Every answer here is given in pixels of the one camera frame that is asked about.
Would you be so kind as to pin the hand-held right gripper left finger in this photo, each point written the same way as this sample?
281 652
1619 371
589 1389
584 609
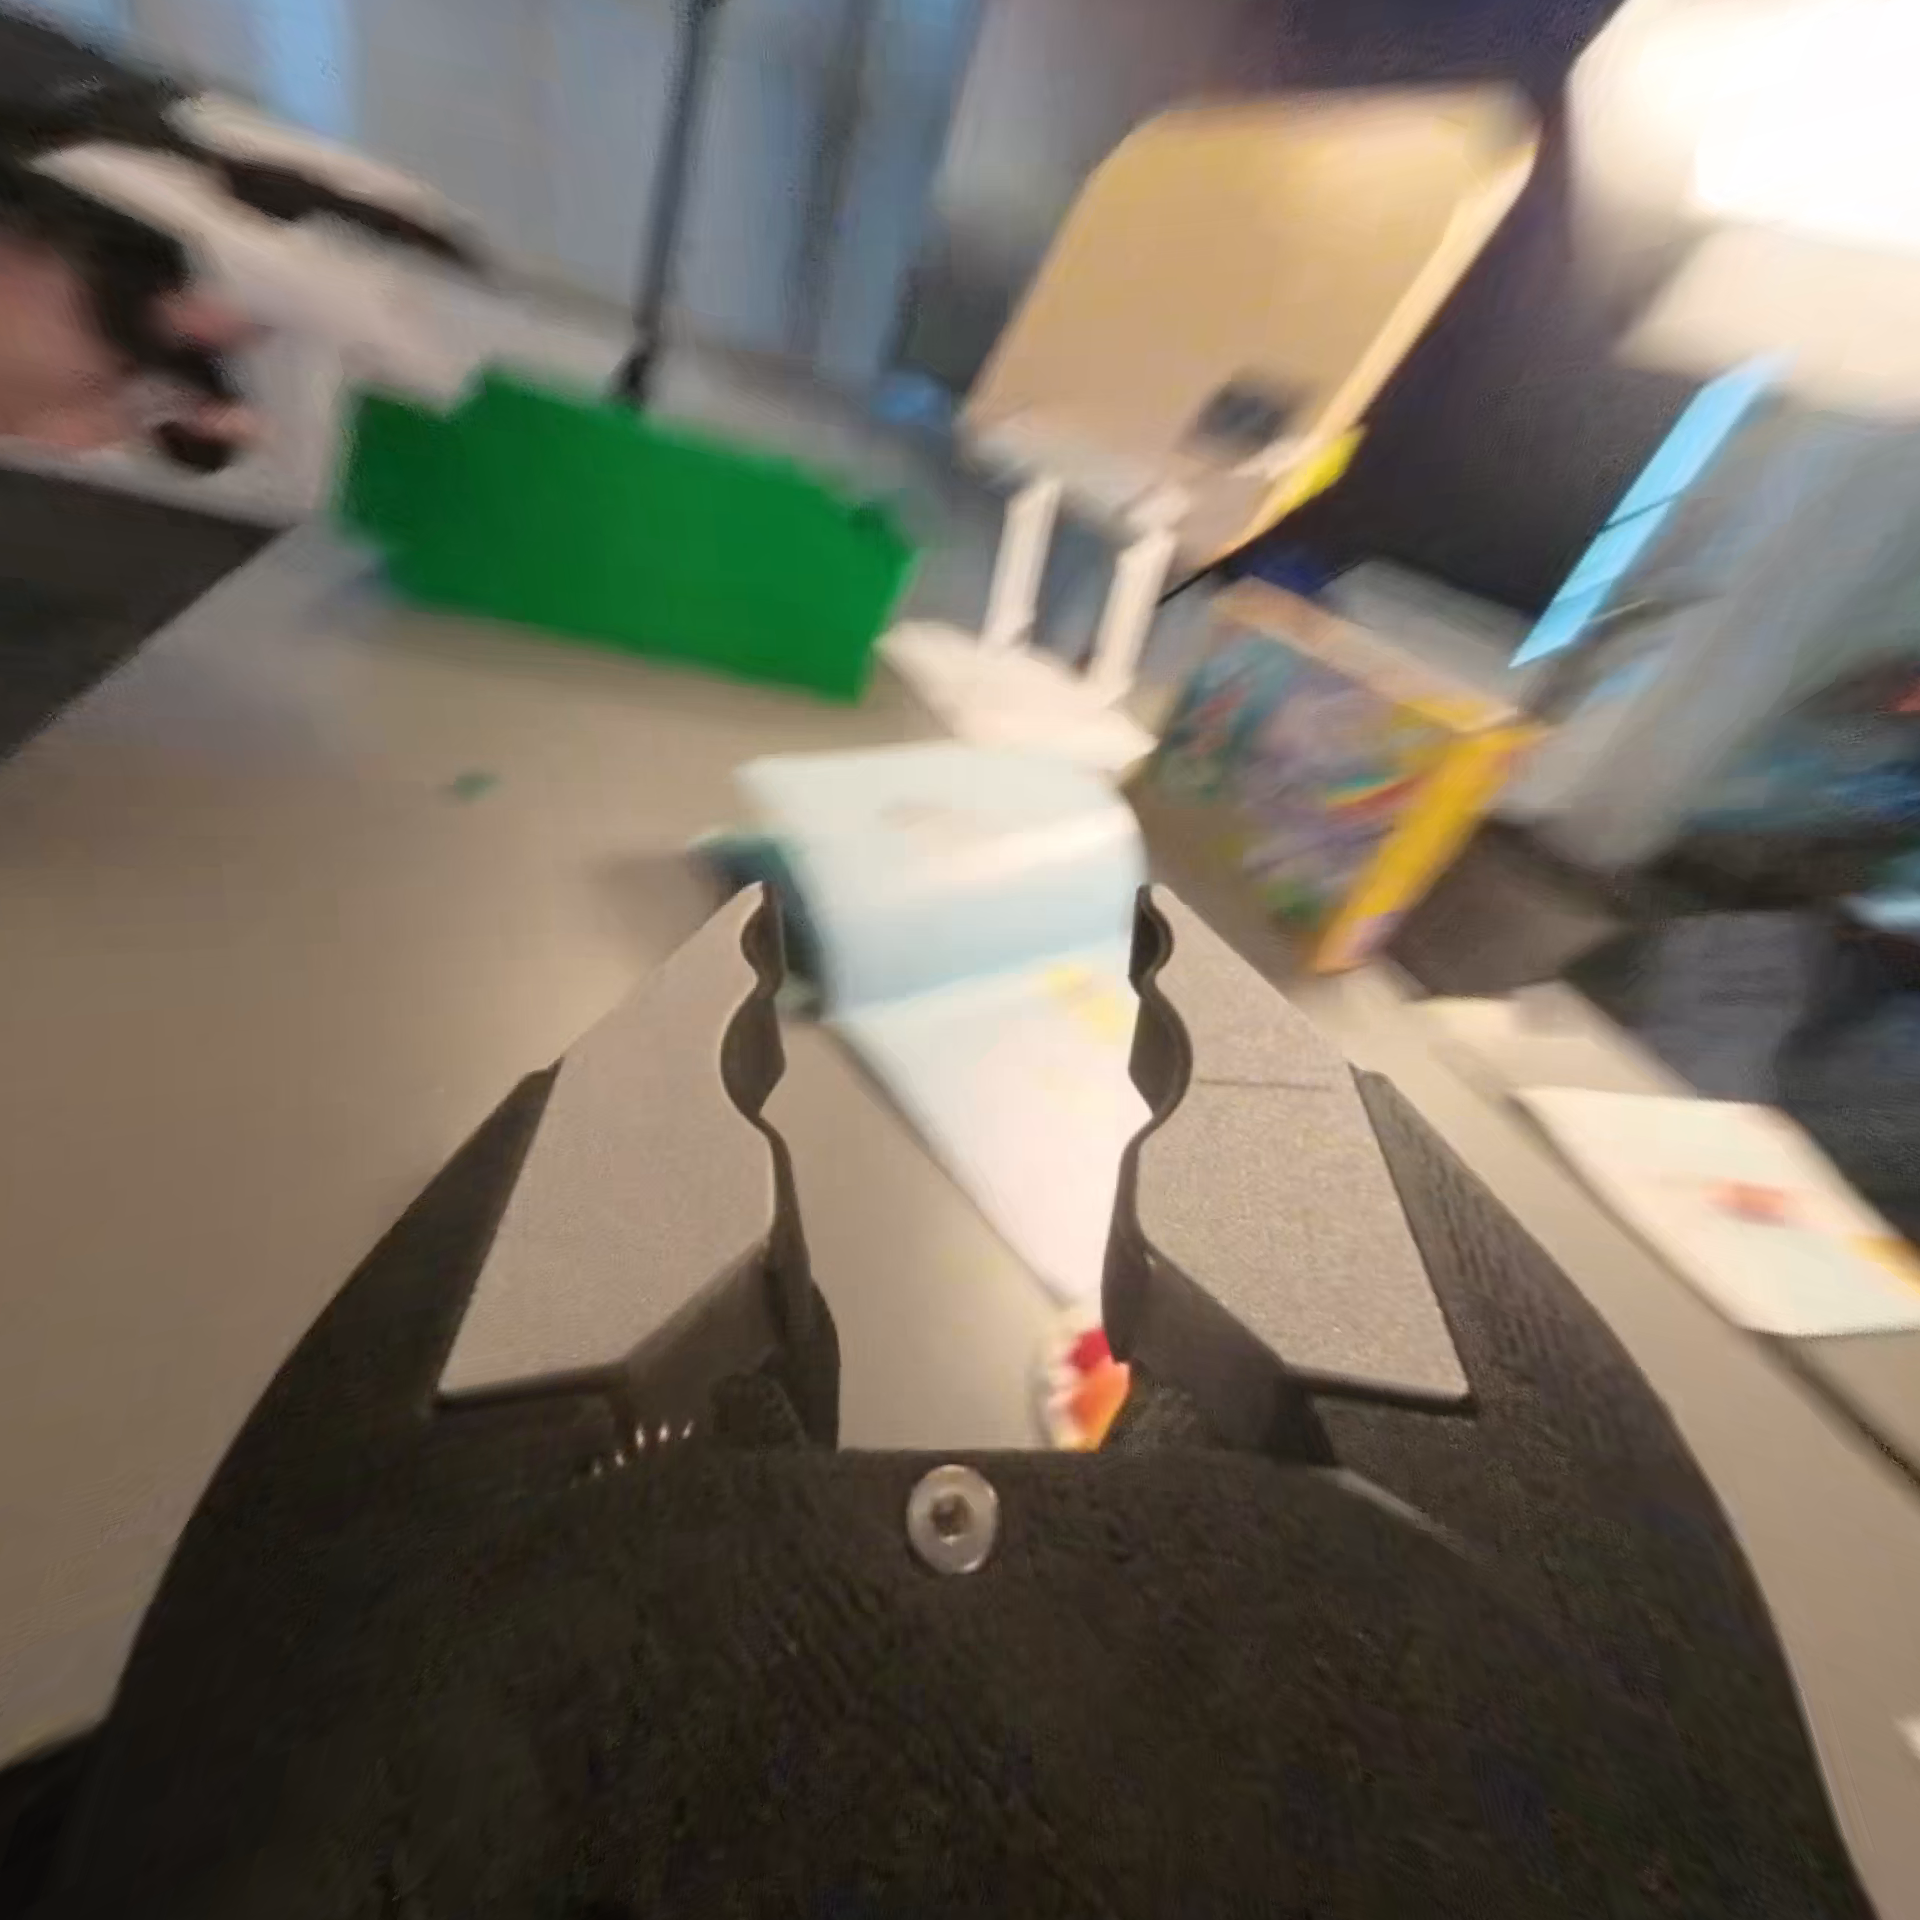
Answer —
629 1185

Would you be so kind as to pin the person's left hand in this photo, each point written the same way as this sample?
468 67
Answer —
60 353

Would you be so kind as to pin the light blue instruction booklet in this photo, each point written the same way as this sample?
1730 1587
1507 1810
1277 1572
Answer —
975 868

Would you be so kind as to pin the yellow and purple lego box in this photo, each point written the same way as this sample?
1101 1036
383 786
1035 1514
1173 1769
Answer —
1336 764

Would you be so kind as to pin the black tripod pole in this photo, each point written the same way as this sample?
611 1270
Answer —
668 181

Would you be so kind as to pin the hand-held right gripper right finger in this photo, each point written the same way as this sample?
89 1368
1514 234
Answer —
1289 1200

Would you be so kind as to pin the green plastic bin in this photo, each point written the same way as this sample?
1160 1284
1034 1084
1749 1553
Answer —
629 523

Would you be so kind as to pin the white instruction leaflet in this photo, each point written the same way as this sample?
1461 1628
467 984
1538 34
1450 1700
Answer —
1723 1213

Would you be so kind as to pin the rainbow lego disc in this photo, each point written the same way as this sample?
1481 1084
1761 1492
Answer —
1088 1387

